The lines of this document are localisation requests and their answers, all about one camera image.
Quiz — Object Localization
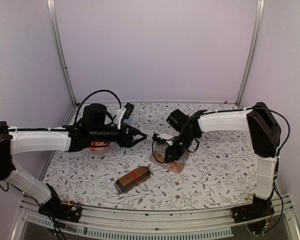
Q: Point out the brown plaid glasses case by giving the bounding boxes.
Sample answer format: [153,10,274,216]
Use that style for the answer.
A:
[115,166,151,194]

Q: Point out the pink translucent sunglasses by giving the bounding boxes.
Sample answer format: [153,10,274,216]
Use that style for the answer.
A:
[153,149,185,173]

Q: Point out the pink glasses case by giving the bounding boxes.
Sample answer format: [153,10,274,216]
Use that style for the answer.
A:
[150,133,190,174]

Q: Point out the front aluminium rail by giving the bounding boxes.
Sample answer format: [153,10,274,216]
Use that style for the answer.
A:
[9,195,300,240]

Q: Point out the aluminium frame post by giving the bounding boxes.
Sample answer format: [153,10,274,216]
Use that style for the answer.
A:
[46,0,77,107]
[235,0,265,107]

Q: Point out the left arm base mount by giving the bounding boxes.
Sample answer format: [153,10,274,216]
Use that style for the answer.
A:
[38,183,82,223]

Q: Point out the right black cable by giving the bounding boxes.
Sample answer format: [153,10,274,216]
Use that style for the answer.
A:
[151,119,203,163]

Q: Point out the left aluminium frame post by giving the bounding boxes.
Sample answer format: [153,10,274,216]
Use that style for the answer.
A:
[46,0,77,107]

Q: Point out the right aluminium frame post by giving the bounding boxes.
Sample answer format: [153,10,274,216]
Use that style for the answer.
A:
[235,0,265,107]

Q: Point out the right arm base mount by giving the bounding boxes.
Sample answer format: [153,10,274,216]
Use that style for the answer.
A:
[229,195,275,223]

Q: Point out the black cable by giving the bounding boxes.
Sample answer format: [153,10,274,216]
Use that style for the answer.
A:
[74,90,123,121]
[151,119,203,163]

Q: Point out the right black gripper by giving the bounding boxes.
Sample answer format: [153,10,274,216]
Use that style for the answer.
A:
[164,131,197,163]

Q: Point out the red patterned bowl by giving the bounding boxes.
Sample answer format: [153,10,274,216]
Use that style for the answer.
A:
[88,142,110,154]

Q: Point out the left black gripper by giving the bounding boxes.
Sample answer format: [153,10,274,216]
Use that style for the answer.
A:
[90,121,147,148]

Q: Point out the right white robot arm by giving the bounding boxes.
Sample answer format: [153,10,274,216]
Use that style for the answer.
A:
[163,102,286,218]

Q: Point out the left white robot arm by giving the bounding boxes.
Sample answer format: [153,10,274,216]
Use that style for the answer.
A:
[0,103,147,217]

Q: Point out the left black cable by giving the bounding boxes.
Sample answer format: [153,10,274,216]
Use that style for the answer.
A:
[74,90,123,121]

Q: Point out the light blue mug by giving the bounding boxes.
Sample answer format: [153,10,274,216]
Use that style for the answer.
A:
[123,117,132,126]

